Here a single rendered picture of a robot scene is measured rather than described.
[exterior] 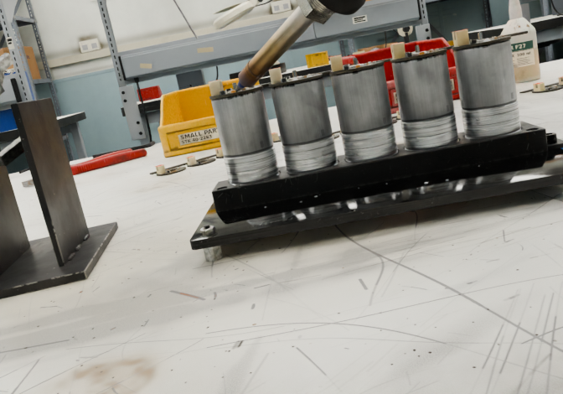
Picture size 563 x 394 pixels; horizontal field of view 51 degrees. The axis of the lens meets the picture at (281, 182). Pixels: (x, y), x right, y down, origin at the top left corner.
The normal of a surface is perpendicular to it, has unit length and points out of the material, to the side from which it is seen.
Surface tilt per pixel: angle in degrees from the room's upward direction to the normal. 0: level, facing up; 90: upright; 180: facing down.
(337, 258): 0
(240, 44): 90
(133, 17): 90
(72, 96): 90
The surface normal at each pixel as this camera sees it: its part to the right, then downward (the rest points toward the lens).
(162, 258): -0.20, -0.96
